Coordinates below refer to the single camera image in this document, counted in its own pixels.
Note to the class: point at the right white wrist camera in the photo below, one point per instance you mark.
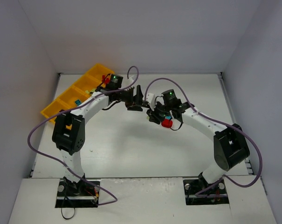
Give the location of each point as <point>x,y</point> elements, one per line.
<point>150,100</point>

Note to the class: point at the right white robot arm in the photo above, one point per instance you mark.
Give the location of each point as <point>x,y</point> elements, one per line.
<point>229,145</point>

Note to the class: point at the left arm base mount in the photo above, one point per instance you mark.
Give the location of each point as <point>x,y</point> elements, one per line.
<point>80,195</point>

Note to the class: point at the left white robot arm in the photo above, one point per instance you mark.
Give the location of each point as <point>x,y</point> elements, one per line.
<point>69,130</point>

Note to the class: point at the red arch lego piece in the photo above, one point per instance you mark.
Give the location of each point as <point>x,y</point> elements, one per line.
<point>106,81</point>

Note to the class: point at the large red rounded lego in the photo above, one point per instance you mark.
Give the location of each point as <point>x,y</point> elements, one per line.
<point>167,123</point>

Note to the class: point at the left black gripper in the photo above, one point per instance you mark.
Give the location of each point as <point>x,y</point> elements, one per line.
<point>133,99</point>

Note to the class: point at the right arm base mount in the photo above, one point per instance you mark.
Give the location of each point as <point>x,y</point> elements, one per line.
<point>198,192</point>

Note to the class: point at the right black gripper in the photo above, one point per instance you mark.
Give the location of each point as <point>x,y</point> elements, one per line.
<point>157,114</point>

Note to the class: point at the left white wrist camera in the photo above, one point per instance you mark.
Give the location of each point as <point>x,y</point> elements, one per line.
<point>130,80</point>

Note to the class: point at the light blue lego brick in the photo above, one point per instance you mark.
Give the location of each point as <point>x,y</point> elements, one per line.
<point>78,102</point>

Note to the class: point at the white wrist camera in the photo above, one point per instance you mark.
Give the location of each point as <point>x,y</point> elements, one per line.
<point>150,100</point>
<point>130,80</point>

